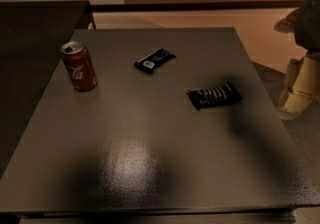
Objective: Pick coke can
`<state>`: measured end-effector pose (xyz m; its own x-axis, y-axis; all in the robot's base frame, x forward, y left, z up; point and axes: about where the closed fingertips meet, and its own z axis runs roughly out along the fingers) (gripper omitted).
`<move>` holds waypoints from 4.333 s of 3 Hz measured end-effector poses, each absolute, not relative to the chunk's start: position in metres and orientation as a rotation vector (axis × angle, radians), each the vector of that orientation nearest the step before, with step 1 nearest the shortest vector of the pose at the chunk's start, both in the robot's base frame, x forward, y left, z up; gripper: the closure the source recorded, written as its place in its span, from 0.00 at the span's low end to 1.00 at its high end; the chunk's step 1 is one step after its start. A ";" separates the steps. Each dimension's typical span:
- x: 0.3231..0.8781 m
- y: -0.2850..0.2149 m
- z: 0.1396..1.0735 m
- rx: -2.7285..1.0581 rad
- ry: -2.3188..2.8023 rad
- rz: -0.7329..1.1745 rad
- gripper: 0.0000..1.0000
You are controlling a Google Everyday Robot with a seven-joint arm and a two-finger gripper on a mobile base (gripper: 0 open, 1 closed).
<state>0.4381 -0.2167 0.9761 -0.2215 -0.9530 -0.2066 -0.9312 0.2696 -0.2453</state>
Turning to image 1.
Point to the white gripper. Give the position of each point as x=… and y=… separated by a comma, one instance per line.
x=310, y=29

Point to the black snack bar wrapper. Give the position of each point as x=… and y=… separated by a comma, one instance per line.
x=154, y=60

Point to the black striped snack packet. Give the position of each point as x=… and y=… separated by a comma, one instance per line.
x=213, y=97

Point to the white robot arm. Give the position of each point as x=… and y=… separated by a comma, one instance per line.
x=304, y=23

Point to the red coke can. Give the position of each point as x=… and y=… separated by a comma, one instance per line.
x=78, y=64

